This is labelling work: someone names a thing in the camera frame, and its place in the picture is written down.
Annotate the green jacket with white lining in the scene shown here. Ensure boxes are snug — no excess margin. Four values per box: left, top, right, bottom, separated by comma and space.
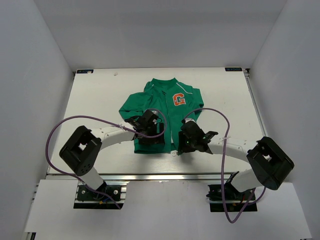
119, 78, 204, 154

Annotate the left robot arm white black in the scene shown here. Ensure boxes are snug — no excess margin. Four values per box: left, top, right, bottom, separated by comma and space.
59, 109, 167, 200

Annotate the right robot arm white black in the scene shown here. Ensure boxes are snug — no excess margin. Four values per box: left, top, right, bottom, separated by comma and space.
178, 120, 295, 200

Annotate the blue label sticker right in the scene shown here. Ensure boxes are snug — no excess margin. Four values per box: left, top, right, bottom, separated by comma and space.
224, 67, 243, 72

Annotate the blue label sticker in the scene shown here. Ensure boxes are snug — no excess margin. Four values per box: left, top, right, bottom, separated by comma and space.
76, 69, 94, 74
224, 67, 243, 72

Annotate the blue label sticker left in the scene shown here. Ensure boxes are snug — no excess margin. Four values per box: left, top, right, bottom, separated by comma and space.
76, 69, 94, 74

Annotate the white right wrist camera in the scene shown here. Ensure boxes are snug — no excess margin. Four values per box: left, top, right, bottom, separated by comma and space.
181, 118, 196, 124

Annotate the aluminium table front rail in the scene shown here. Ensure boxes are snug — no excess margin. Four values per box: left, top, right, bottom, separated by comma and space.
47, 172, 238, 183

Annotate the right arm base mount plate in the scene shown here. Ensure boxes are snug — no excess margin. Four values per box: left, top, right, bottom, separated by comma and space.
206, 172, 253, 213

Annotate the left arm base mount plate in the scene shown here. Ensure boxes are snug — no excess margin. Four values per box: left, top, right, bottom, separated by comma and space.
73, 181, 128, 210

